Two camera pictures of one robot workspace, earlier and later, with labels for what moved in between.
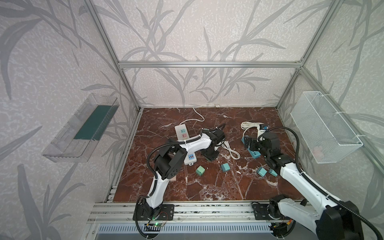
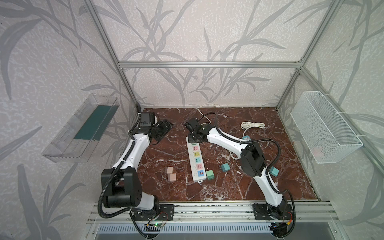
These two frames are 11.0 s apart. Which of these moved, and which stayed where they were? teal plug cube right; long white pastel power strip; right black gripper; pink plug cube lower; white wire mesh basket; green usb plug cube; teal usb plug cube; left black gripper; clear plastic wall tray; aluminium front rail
Moved: green usb plug cube; left black gripper; long white pastel power strip; right black gripper
Stayed: teal plug cube right; pink plug cube lower; teal usb plug cube; white wire mesh basket; aluminium front rail; clear plastic wall tray
